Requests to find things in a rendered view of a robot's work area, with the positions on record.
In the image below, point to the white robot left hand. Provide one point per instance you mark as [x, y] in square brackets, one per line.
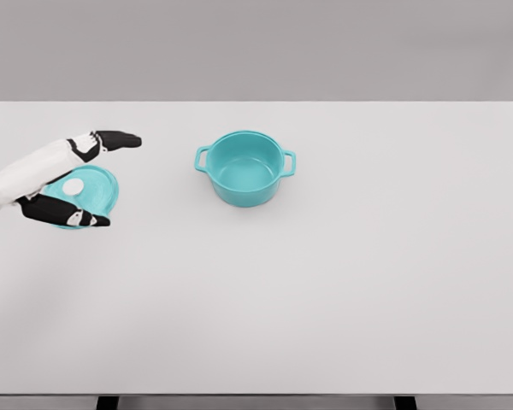
[38, 168]

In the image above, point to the teal pot lid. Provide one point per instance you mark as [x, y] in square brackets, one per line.
[98, 188]

